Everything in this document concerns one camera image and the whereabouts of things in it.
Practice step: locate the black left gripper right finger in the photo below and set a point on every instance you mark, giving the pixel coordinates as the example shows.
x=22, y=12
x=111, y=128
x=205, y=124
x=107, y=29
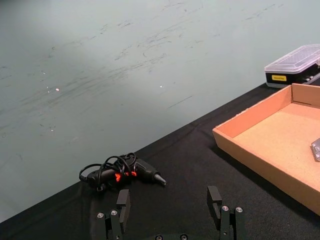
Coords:
x=217, y=208

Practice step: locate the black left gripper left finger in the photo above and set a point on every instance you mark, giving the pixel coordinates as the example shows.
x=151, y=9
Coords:
x=124, y=208

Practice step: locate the black table cloth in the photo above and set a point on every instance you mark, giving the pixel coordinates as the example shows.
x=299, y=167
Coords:
x=175, y=190

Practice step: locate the shallow brown cardboard tray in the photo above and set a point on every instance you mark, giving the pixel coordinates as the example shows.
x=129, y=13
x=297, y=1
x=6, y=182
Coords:
x=271, y=142

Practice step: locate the roll of silver tape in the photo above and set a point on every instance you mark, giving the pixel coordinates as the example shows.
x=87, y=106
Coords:
x=316, y=150

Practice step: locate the clear plastic case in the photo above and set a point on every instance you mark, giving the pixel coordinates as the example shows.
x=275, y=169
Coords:
x=291, y=68

